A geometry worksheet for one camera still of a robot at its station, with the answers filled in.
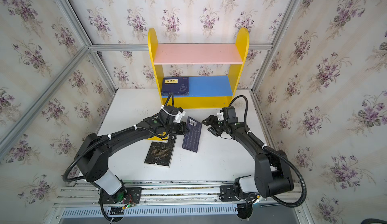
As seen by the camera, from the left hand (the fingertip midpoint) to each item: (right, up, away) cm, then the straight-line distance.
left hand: (190, 128), depth 82 cm
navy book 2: (-10, +22, +14) cm, 28 cm away
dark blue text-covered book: (+1, -7, +2) cm, 7 cm away
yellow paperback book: (-14, -1, -20) cm, 24 cm away
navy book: (-10, +27, +18) cm, 34 cm away
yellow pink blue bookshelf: (+9, +21, +15) cm, 28 cm away
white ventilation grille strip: (+13, -37, -12) cm, 41 cm away
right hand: (+7, +2, +2) cm, 8 cm away
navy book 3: (-11, +21, +18) cm, 30 cm away
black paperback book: (-18, -15, +4) cm, 23 cm away
